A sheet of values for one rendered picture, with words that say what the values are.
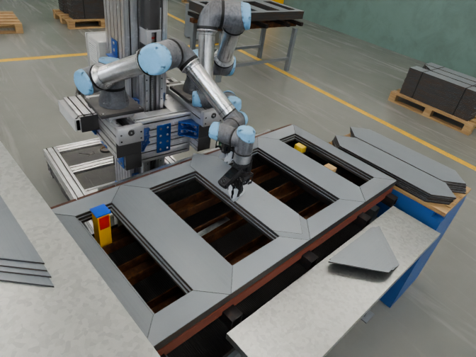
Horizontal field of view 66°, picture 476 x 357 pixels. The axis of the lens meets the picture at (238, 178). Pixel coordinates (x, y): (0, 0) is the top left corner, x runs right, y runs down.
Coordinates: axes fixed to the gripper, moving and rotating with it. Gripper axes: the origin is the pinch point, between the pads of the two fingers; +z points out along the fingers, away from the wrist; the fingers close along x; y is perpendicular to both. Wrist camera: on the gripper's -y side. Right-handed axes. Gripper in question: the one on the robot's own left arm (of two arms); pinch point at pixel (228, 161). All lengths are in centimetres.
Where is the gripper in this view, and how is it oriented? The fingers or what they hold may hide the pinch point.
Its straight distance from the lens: 192.8
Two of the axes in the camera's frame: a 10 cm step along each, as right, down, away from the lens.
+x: 6.8, 4.9, -5.5
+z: -1.3, 8.1, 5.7
